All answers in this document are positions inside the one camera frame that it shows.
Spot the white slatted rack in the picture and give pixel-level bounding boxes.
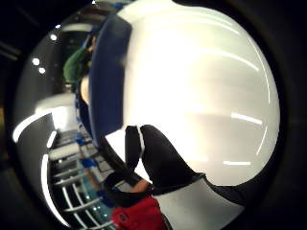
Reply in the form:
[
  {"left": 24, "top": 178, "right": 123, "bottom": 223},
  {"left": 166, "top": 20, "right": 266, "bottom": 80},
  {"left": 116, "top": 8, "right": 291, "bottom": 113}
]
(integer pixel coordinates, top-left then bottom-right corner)
[{"left": 47, "top": 128, "right": 117, "bottom": 230}]

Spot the the person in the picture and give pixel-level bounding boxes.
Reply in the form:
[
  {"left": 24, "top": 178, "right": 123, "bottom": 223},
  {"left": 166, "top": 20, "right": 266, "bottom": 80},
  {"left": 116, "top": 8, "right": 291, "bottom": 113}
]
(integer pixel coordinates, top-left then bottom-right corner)
[{"left": 110, "top": 195, "right": 170, "bottom": 230}]

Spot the dark blue chair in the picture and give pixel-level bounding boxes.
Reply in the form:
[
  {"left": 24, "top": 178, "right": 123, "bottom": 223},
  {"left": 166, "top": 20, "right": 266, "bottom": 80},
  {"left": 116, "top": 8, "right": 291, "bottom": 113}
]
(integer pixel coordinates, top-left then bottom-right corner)
[{"left": 87, "top": 13, "right": 133, "bottom": 147}]

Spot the white ceiling light strip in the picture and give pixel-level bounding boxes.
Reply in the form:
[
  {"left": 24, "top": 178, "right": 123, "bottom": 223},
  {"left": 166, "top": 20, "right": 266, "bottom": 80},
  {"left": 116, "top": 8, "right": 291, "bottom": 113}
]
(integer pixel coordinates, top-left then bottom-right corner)
[
  {"left": 12, "top": 108, "right": 54, "bottom": 144},
  {"left": 40, "top": 153, "right": 72, "bottom": 228}
]

